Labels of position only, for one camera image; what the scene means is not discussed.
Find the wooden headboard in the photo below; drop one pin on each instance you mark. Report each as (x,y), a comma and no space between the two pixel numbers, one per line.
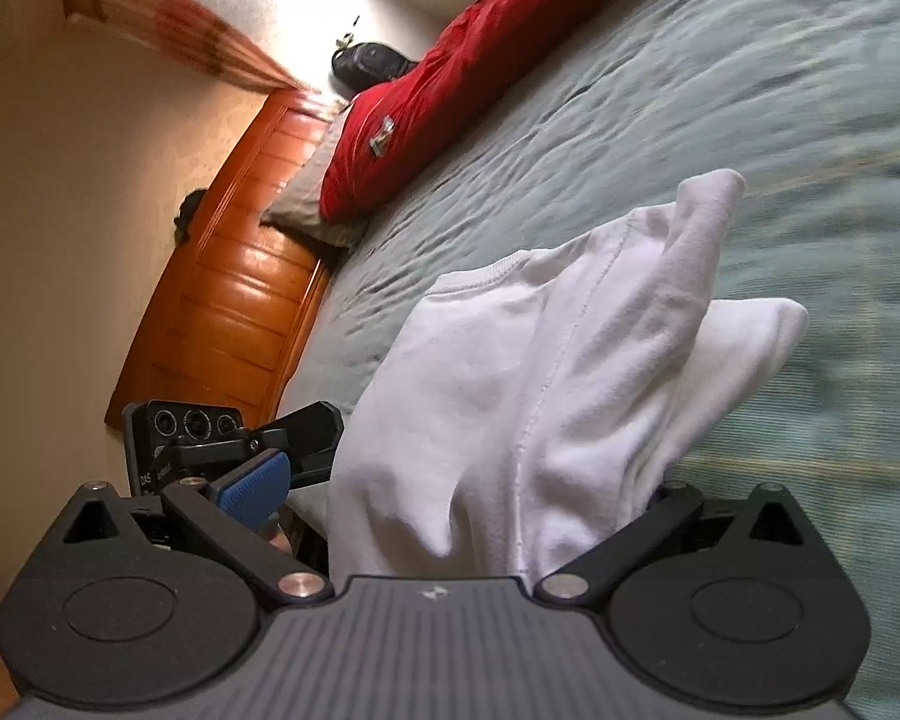
(225,300)

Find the orange striped curtain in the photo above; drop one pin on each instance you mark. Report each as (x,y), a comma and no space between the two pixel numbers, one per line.
(180,22)

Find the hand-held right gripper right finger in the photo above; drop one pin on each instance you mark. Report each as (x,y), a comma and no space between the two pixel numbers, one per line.
(660,517)

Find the small silver packet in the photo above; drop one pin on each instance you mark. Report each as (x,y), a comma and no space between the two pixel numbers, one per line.
(381,136)

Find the black backpack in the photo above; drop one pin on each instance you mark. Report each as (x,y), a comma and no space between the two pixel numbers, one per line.
(371,67)

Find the bed with green blanket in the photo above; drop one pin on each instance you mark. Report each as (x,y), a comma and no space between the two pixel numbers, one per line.
(720,127)

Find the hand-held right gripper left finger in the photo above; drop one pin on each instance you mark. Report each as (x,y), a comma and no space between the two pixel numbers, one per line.
(255,487)

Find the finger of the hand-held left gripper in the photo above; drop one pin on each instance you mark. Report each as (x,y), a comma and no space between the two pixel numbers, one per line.
(202,457)
(307,431)

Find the red duvet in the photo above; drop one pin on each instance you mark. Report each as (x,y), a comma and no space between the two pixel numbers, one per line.
(457,75)

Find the white printed t-shirt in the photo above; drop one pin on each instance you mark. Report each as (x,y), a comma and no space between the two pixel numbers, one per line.
(555,390)

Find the beige pillow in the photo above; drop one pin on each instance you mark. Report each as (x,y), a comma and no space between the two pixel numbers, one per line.
(311,195)

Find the small dark cloth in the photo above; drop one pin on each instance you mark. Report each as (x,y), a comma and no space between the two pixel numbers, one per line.
(191,214)

